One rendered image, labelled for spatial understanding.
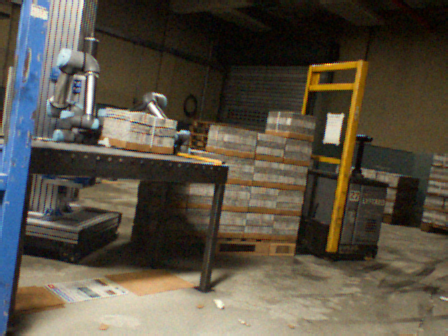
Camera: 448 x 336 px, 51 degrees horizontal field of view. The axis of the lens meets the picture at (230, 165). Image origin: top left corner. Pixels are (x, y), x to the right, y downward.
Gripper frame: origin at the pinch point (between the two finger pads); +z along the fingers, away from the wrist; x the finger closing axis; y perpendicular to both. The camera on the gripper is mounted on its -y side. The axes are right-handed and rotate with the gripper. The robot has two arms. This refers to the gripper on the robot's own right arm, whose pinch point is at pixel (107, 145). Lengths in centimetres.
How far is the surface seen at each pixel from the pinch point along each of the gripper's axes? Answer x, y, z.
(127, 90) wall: 675, 93, 463
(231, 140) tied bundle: 1, 16, 116
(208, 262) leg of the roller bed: -63, -61, 44
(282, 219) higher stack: -19, -47, 177
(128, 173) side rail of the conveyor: -64, -9, -26
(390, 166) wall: 152, 15, 766
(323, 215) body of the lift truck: -24, -42, 238
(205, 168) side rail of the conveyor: -63, -3, 28
